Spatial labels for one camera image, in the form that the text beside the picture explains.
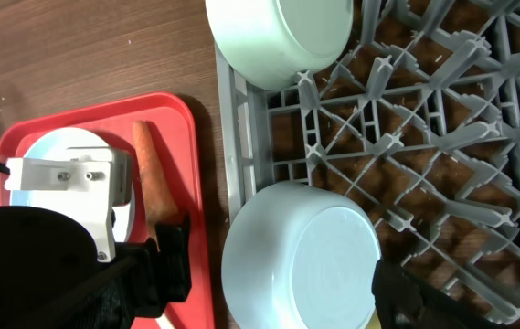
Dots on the teal green bowl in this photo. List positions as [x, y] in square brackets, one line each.
[268, 42]

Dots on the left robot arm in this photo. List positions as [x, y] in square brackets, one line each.
[60, 272]

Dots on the grey dishwasher rack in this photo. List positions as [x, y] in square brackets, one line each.
[417, 120]

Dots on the yellow plastic cup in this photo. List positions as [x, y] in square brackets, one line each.
[373, 323]

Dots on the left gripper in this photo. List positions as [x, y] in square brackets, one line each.
[173, 265]

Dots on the red serving tray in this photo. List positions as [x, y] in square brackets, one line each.
[173, 128]

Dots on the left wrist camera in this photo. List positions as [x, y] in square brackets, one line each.
[86, 185]

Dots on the light blue bowl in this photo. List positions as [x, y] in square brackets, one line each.
[297, 256]

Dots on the white plastic spoon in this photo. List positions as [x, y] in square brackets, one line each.
[164, 322]

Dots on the orange carrot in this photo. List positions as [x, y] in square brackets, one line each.
[159, 204]

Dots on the light blue plate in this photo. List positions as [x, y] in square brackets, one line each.
[55, 146]

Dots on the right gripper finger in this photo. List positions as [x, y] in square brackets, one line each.
[405, 302]

